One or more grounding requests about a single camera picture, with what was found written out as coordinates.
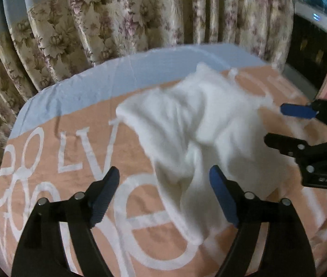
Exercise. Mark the grey appliance with display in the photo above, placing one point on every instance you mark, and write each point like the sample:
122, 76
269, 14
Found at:
319, 17

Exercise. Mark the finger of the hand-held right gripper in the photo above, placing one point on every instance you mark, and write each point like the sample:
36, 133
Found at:
287, 144
296, 111

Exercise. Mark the dark wooden cabinet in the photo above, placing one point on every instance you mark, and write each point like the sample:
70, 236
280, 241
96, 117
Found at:
307, 52

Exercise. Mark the orange and blue printed blanket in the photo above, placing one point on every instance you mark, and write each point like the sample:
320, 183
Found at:
79, 138

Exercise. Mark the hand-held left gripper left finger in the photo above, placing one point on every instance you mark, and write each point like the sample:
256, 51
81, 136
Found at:
105, 194

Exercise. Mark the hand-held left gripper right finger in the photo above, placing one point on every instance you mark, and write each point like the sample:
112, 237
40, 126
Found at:
221, 192

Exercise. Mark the white knit sweater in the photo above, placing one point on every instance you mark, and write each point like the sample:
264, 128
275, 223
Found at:
209, 127

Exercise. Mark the floral curtain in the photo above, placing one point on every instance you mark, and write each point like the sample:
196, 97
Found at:
108, 20

